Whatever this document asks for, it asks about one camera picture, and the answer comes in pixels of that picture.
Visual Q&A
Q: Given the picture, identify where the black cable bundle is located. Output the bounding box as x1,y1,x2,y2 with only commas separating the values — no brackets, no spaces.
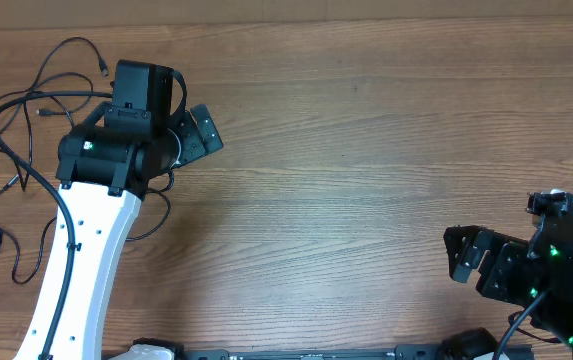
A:
0,187,173,286

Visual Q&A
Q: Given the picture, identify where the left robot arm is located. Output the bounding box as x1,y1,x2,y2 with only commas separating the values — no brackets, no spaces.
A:
16,60,223,359

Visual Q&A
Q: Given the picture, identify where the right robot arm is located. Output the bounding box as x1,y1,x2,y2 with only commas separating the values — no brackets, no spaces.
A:
444,214,573,352

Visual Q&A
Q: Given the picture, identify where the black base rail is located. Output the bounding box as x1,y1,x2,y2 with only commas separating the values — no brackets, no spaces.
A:
100,327,535,360

